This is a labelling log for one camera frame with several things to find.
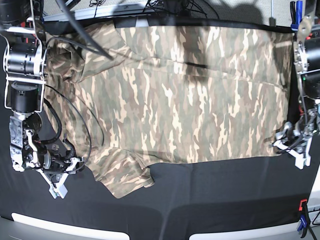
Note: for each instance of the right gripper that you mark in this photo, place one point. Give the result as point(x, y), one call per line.
point(51, 162)

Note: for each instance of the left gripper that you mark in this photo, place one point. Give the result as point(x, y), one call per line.
point(290, 136)

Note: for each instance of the camouflage t-shirt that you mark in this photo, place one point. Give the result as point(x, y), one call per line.
point(169, 94)

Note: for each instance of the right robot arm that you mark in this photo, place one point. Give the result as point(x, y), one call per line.
point(24, 64)

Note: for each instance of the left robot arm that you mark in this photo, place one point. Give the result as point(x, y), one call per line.
point(306, 60)

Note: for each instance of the black table cloth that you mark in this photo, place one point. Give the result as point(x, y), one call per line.
point(186, 198)

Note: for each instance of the front right blue clamp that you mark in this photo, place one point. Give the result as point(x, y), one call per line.
point(304, 219)

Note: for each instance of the blue clamp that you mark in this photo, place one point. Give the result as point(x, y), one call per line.
point(304, 219)
point(296, 12)

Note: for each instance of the right rear blue clamp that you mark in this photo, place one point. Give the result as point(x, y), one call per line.
point(296, 12)

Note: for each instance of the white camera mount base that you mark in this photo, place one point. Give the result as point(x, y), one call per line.
point(142, 21)

